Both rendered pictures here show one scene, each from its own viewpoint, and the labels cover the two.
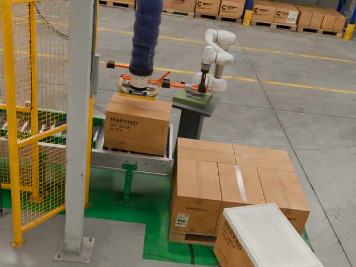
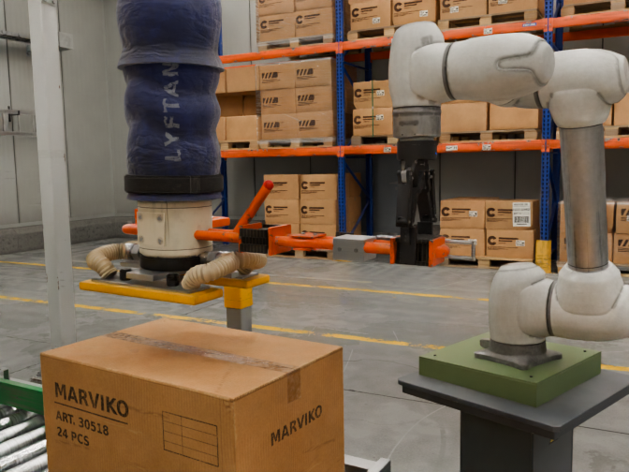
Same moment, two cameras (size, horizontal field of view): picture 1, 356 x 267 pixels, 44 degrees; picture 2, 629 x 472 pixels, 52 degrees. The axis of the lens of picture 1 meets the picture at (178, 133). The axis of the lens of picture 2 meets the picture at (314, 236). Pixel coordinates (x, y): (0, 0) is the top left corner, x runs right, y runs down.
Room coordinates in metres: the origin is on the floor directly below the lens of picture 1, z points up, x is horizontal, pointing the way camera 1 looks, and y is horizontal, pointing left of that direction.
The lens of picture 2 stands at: (2.72, -0.69, 1.38)
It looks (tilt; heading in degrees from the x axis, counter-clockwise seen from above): 6 degrees down; 35
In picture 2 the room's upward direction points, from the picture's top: 1 degrees counter-clockwise
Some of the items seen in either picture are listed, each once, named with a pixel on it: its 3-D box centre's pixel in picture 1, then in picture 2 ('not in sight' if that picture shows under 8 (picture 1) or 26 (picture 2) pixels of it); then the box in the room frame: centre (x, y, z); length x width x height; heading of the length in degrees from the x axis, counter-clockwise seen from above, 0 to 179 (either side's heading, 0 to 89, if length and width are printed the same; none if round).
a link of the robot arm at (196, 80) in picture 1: (199, 82); (520, 301); (4.55, -0.14, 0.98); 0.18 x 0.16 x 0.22; 90
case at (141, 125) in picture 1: (138, 124); (195, 430); (3.78, 0.40, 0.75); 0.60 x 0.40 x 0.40; 91
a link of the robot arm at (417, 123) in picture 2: (205, 65); (416, 125); (3.85, -0.15, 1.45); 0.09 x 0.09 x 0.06
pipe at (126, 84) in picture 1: (139, 85); (176, 258); (3.79, 0.44, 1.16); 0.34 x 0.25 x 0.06; 96
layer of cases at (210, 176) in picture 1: (233, 187); not in sight; (3.56, -0.64, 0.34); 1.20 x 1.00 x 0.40; 95
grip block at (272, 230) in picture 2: (166, 83); (265, 238); (3.81, 0.19, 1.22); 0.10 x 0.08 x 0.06; 6
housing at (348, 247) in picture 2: (188, 87); (354, 247); (3.83, -0.02, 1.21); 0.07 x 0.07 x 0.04; 6
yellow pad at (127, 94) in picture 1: (137, 93); (149, 282); (3.69, 0.43, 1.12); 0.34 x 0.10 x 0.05; 96
